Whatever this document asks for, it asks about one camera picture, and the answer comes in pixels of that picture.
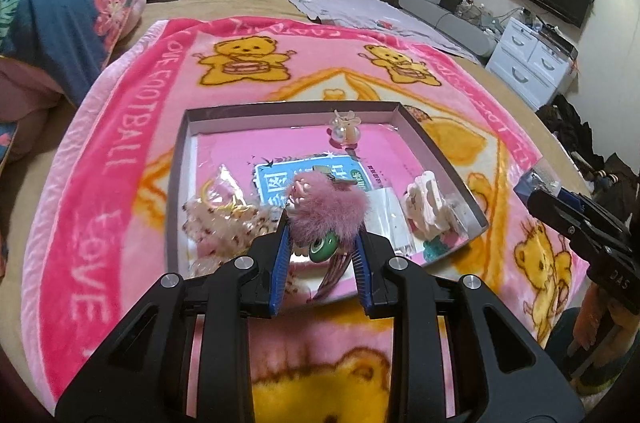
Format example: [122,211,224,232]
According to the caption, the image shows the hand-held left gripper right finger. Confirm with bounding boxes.
[350,228,586,423]

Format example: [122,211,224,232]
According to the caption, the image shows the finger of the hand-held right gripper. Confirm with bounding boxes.
[526,189,601,251]
[556,186,632,230]

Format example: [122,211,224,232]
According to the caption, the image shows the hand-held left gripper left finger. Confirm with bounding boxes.
[55,209,293,423]

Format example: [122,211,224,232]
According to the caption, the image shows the blue packet of hair pins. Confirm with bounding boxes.
[514,165,563,204]

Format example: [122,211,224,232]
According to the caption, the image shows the clear plastic packet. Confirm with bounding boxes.
[369,184,418,255]

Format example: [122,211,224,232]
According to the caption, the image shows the pink fuzzy hair clip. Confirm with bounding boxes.
[286,172,372,250]

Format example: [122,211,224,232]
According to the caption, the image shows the grey shallow box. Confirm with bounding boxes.
[165,100,489,306]

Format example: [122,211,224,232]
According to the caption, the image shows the person's right hand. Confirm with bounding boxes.
[570,285,640,391]

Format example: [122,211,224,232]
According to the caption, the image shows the brown striped hair clips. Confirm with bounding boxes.
[312,252,362,305]

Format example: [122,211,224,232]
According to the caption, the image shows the green round hair clip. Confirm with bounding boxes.
[306,228,342,265]

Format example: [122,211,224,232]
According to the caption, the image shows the pile of dark clothes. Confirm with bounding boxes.
[536,93,640,206]

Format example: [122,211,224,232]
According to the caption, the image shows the blue printed card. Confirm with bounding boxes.
[254,159,382,210]

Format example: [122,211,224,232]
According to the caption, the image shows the teal hair accessory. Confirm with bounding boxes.
[422,229,472,261]

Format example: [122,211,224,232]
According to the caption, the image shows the white hair claw clip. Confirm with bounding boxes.
[404,169,463,238]

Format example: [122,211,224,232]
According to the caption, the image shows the white drawer cabinet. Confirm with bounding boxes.
[484,17,579,112]

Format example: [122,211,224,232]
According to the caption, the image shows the pink bear printed blanket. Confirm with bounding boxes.
[20,15,601,423]

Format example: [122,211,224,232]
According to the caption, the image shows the lilac sheet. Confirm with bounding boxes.
[281,0,483,64]

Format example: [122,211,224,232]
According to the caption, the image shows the tan bed sheet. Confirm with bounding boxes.
[0,0,603,304]

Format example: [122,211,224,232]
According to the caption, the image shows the blue floral quilt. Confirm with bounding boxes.
[0,0,149,164]

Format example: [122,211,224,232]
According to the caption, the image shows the bag of yellow hair ties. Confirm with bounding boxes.
[199,167,253,210]

